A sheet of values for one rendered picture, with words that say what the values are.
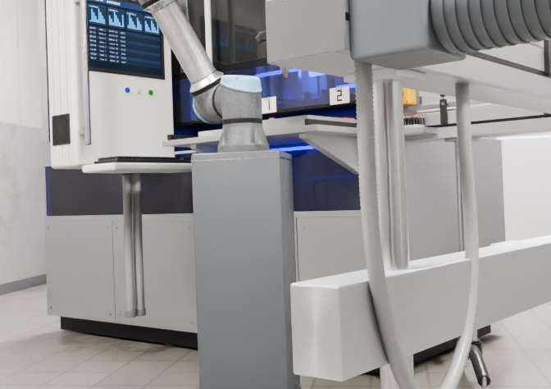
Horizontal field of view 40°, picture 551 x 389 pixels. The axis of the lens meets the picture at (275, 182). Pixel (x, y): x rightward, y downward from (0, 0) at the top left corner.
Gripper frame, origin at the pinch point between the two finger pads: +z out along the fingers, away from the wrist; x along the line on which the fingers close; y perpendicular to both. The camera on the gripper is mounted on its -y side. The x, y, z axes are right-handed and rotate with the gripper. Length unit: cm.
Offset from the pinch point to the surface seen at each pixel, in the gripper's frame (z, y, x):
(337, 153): 26.1, 19.7, 4.1
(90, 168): 27, -57, 55
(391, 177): 37, -32, -131
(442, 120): 16, 56, -4
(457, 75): 22, -18, -128
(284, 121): 15.8, -0.9, -1.8
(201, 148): 21.5, -18.8, 39.0
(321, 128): 19.2, 6.7, -14.0
